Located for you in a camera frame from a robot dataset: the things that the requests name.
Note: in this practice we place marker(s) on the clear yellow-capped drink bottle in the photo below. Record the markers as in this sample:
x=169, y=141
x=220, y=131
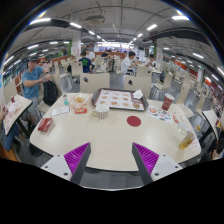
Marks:
x=186, y=140

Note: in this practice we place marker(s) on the flat round red coaster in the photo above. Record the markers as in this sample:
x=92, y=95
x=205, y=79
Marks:
x=134, y=121

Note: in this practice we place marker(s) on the ceiling lights group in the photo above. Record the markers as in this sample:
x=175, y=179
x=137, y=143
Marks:
x=40, y=20

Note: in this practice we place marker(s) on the small red sauce packet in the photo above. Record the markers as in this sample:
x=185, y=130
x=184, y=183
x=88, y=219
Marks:
x=81, y=110
x=175, y=118

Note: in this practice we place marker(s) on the clear plastic packet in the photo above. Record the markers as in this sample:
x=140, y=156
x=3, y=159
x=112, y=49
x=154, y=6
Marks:
x=183, y=126

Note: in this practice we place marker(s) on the beige dining chairs group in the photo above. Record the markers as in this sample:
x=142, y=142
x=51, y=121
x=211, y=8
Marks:
x=77, y=68

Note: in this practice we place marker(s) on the red paper cup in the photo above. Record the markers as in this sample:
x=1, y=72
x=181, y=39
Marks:
x=167, y=101

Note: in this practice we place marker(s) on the white orange food wrapper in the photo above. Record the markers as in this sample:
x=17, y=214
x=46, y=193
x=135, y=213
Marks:
x=79, y=99

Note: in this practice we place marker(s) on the red flat pack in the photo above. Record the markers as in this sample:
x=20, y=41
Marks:
x=45, y=124

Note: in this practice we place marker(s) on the crumpled white napkin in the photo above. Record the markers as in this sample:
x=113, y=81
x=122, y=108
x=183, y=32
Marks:
x=137, y=94

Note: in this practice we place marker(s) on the beige dining chair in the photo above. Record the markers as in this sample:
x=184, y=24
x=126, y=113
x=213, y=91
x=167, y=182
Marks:
x=137, y=86
x=95, y=83

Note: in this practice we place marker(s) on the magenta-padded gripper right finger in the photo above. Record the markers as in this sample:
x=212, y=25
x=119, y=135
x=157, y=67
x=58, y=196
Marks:
x=146, y=156

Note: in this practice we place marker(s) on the ceiling air conditioner unit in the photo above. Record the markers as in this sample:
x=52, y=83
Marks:
x=95, y=19

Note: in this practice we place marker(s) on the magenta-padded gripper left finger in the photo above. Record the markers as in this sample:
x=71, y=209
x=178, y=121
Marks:
x=76, y=156

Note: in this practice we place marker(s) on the black backpack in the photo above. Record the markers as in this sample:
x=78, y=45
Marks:
x=50, y=92

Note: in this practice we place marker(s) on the colourful printed leaflet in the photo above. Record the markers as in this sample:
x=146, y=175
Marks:
x=159, y=114

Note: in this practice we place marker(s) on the beige neighbouring table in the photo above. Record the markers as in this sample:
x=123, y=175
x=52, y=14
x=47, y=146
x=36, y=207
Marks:
x=211, y=120
x=16, y=113

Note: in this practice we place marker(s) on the person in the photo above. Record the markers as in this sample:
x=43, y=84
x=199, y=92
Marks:
x=151, y=61
x=218, y=146
x=86, y=63
x=31, y=81
x=126, y=63

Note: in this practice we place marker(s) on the white printed card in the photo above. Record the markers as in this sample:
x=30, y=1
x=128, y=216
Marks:
x=60, y=110

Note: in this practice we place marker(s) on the white notice with red text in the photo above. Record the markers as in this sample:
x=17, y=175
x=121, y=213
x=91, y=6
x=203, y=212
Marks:
x=195, y=145

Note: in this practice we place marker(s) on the brown food tray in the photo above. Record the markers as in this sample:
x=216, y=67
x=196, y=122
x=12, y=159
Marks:
x=116, y=99

